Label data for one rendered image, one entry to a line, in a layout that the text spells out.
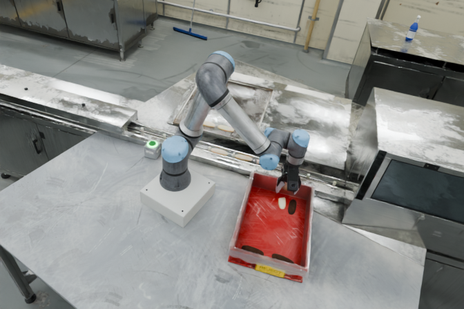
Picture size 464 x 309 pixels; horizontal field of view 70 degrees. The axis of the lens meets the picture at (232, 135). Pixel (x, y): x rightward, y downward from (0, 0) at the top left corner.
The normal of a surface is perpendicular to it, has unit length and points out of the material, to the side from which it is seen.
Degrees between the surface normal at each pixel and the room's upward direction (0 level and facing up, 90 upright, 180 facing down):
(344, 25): 90
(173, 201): 0
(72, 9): 90
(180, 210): 0
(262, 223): 0
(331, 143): 10
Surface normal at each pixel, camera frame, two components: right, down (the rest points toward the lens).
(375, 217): -0.29, 0.58
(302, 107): 0.05, -0.66
